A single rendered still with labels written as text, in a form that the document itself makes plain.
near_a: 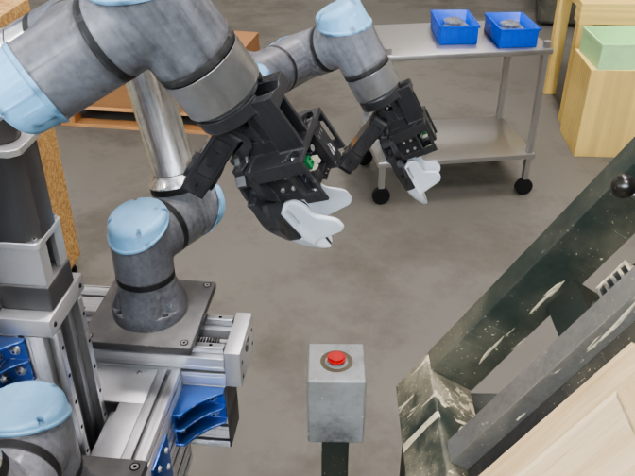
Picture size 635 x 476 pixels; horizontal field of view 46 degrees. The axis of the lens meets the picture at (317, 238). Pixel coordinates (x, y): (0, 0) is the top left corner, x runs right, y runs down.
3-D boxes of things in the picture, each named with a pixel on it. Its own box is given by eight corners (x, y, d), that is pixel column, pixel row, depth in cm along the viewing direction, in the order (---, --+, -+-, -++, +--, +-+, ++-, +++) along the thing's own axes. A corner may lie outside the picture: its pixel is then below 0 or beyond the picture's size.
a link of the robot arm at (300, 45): (241, 55, 117) (293, 35, 110) (281, 37, 125) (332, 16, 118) (261, 101, 119) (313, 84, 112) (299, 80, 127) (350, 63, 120)
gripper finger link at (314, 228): (361, 263, 75) (317, 204, 69) (312, 269, 78) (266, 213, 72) (368, 238, 76) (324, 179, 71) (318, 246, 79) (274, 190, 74)
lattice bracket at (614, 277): (608, 296, 126) (594, 288, 125) (638, 267, 123) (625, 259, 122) (615, 310, 123) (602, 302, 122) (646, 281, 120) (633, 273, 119)
